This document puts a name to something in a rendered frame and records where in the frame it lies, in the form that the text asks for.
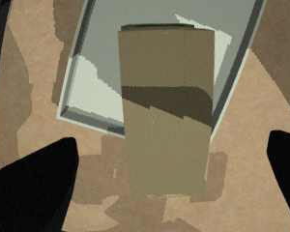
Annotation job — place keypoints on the grey shallow tray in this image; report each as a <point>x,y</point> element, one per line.
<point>91,94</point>

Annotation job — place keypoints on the tan and dark green coffee brick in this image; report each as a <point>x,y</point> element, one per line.
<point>167,82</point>

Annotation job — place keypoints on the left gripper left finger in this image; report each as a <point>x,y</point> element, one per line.
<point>36,191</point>

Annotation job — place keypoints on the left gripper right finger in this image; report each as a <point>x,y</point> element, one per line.
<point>278,152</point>

